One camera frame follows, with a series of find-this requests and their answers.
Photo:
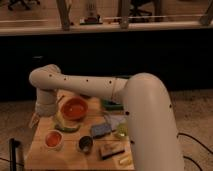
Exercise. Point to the dark metal cup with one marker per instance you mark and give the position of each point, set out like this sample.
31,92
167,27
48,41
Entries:
85,144

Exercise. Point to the office chair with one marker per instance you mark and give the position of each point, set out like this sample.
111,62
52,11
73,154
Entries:
138,15

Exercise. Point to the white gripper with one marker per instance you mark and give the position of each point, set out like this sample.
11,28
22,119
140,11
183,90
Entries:
46,103

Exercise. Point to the green apple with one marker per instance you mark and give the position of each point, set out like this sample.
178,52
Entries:
121,131

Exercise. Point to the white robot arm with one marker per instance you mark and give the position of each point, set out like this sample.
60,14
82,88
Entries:
147,108

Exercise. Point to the blue sponge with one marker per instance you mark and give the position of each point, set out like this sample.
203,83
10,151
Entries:
100,130

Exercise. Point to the paper cup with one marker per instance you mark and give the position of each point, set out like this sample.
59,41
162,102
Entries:
53,140

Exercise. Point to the green banana toy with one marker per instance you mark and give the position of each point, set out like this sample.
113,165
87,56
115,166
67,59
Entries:
60,126

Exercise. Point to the wooden frame leg middle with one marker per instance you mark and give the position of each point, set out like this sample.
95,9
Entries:
124,13

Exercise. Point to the wooden table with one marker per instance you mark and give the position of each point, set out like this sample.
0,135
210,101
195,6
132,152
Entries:
69,157

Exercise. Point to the orange bowl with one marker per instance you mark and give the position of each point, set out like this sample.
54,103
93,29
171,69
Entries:
74,109

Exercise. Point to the white cloth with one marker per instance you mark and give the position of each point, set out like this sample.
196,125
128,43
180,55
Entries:
114,120

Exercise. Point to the small yellow item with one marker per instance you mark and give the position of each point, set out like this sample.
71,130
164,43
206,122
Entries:
125,161

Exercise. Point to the green flat item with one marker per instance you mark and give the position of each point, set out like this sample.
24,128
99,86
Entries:
108,105

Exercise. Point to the black stand post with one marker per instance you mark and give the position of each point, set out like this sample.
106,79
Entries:
13,145

